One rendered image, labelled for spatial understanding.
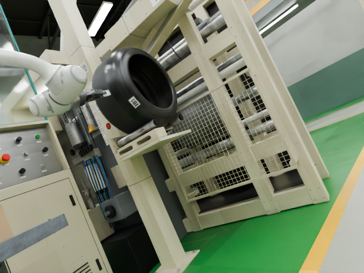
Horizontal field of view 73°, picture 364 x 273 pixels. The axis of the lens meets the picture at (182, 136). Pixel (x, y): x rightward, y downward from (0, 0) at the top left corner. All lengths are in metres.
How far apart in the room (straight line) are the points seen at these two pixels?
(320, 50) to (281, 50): 1.35
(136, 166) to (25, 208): 0.67
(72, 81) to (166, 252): 1.24
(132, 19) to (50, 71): 1.04
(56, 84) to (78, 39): 0.95
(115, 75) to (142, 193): 0.78
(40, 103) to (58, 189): 0.78
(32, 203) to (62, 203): 0.17
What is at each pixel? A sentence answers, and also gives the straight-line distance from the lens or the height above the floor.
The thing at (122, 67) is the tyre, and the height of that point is 1.25.
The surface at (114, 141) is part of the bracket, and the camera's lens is 1.63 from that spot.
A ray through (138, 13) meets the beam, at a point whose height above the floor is 1.71.
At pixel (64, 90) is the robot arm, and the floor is 1.08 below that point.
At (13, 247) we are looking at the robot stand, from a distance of 0.77.
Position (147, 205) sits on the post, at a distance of 1.72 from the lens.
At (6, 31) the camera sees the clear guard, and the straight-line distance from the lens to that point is 2.28.
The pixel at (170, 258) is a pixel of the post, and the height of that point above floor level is 0.08.
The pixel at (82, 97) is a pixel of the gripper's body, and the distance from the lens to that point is 1.28.
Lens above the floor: 0.66
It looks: 4 degrees up
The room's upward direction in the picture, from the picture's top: 24 degrees counter-clockwise
